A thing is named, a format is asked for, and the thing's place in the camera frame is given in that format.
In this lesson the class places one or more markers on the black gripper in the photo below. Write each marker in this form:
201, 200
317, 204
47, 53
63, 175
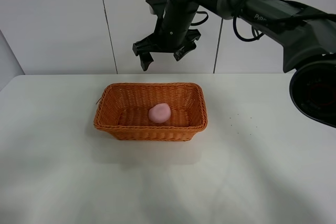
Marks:
172, 33

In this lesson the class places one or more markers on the pink peach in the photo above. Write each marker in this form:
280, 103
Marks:
160, 113

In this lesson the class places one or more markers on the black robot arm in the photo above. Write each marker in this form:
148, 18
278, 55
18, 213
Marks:
306, 34

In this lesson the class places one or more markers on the orange woven plastic basket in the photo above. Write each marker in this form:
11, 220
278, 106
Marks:
123, 111

